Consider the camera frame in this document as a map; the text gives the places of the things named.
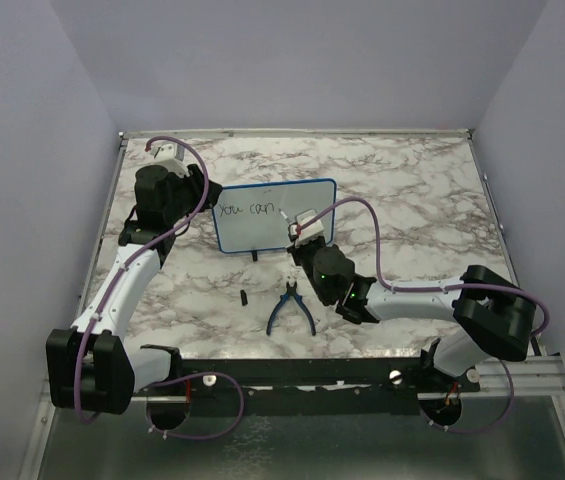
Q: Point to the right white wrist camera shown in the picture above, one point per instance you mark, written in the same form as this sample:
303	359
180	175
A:
300	233

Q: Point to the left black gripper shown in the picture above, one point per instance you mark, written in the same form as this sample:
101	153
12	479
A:
193	181

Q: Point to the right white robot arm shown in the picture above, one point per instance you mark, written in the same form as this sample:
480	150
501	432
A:
494	317

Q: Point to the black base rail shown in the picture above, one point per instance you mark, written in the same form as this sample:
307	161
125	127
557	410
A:
311	387

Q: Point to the white whiteboard marker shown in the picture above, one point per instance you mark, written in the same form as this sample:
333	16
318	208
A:
287	219

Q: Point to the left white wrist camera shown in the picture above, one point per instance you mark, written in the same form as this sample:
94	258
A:
170	156

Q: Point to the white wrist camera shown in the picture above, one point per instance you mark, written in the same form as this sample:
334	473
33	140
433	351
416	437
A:
300	233
170	156

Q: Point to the black marker cap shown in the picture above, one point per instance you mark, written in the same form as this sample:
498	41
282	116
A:
243	297

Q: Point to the blue framed whiteboard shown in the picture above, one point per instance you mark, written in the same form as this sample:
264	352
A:
246	217

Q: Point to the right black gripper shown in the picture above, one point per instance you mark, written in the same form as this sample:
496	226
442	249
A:
297	249

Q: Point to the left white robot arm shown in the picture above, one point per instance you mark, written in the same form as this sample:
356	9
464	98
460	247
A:
89	369

